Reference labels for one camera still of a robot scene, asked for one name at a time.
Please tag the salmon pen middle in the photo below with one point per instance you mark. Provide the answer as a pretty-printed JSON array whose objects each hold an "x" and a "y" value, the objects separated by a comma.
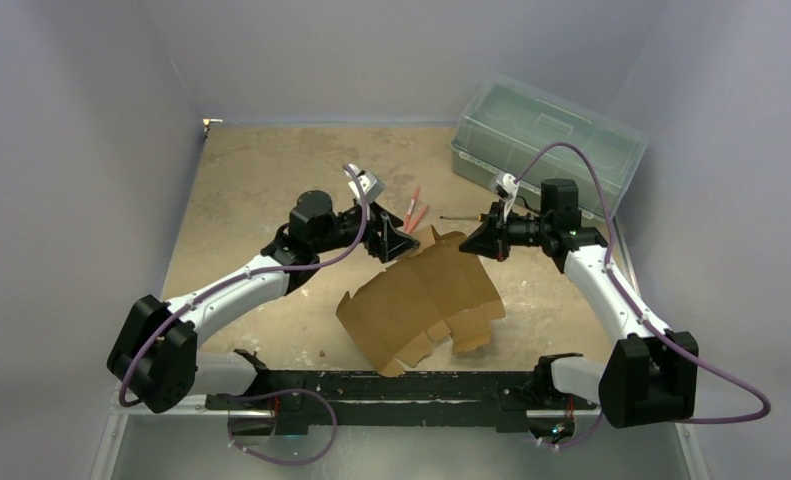
[{"x": 417, "y": 219}]

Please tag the yellow black screwdriver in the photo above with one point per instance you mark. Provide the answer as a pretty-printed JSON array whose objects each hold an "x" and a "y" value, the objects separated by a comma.
[{"x": 471, "y": 217}]

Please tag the brown cardboard box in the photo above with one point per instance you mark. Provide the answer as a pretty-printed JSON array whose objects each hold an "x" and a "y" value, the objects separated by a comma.
[{"x": 397, "y": 318}]

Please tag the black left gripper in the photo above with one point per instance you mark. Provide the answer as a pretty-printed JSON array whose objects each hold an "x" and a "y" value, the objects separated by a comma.
[{"x": 384, "y": 231}]

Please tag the red pen with white label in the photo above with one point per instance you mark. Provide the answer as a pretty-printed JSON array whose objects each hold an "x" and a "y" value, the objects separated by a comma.
[{"x": 411, "y": 208}]

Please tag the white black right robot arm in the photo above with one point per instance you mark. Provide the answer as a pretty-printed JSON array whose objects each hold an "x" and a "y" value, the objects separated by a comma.
[{"x": 646, "y": 379}]

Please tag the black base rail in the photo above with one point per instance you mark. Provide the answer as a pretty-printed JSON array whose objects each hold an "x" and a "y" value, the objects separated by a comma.
[{"x": 506, "y": 401}]

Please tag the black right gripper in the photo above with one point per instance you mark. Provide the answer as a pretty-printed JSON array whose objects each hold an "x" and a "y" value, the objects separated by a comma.
[{"x": 498, "y": 232}]

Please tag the clear plastic storage box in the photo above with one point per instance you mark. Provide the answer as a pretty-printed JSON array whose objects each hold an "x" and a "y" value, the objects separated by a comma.
[{"x": 513, "y": 127}]

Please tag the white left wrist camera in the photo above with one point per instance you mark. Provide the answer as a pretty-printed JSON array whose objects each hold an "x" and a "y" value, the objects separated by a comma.
[{"x": 368, "y": 184}]

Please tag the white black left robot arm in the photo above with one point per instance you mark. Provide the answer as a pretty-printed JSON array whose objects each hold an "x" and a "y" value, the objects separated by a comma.
[{"x": 155, "y": 354}]

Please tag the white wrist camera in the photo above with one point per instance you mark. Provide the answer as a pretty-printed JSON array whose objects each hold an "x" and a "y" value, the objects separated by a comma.
[
  {"x": 368, "y": 184},
  {"x": 506, "y": 186}
]

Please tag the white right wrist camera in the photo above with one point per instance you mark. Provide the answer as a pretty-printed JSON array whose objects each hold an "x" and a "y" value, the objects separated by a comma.
[{"x": 506, "y": 186}]

